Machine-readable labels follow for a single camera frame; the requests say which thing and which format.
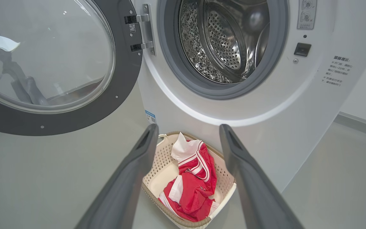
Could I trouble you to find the round black glass washer door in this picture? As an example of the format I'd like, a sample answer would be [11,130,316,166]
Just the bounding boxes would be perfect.
[0,0,144,136]

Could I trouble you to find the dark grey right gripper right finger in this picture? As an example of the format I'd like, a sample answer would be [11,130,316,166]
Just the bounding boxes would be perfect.
[220,124,305,229]

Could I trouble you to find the cream perforated laundry basket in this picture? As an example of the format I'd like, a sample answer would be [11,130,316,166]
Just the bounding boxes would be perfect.
[142,131,237,229]

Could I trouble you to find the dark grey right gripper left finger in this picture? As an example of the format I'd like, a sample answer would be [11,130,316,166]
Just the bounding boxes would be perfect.
[75,123,160,229]

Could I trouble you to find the blue energy label sticker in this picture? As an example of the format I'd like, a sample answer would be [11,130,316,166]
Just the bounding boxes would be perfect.
[145,110,157,124]

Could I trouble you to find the white front-load washing machine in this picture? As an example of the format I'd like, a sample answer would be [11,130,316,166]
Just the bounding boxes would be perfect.
[132,0,366,193]

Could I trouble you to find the grey warning label sticker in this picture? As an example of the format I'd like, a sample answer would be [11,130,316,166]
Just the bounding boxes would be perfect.
[297,0,317,30]

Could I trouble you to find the red clothes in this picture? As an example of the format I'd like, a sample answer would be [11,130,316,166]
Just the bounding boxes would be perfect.
[158,132,219,222]

